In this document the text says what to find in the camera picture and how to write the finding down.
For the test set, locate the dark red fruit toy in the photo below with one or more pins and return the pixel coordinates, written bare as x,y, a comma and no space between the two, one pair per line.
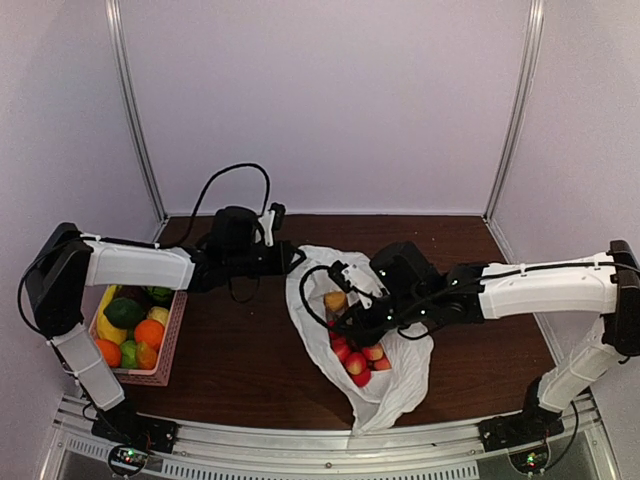
136,293

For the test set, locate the green lime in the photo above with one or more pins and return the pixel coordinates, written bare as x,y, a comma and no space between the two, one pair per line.
124,313

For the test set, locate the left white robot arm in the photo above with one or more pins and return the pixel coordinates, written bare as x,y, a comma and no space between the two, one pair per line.
76,274

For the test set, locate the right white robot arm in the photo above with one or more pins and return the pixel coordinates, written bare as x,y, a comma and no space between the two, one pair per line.
606,284

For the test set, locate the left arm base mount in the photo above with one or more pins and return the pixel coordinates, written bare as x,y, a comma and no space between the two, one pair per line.
135,437

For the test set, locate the orange fruit in basket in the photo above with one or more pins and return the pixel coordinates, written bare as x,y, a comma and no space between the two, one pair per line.
151,332

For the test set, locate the right aluminium frame post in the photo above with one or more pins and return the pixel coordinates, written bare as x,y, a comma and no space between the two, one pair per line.
529,60

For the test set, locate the yellow orange fruit toy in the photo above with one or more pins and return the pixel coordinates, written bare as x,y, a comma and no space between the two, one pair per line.
146,357

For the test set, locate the light green apple toy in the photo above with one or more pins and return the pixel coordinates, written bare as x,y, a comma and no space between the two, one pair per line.
128,355

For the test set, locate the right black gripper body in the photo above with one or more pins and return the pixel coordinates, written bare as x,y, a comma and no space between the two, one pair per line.
409,308

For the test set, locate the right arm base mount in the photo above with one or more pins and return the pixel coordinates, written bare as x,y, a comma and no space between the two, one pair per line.
526,440

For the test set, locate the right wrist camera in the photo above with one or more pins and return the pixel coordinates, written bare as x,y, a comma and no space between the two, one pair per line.
351,278

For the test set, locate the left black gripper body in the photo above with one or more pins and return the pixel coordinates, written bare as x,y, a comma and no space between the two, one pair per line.
241,262

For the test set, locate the red lychee bunch toy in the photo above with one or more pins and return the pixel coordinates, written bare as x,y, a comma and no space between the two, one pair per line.
360,363

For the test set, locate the green striped melon toy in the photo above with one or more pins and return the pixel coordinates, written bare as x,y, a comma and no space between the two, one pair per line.
160,295

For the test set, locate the white plastic bag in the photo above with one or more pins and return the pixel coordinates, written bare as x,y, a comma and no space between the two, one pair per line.
382,382

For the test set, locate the left aluminium frame post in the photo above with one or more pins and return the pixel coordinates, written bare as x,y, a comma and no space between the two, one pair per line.
132,114

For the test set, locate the front aluminium rail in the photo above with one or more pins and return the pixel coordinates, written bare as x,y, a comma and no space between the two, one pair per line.
451,450

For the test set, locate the pale yellow fruit toy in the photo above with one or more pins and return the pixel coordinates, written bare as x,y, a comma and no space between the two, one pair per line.
159,314

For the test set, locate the aluminium frame post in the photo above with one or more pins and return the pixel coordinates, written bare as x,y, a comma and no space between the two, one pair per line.
529,60
132,114

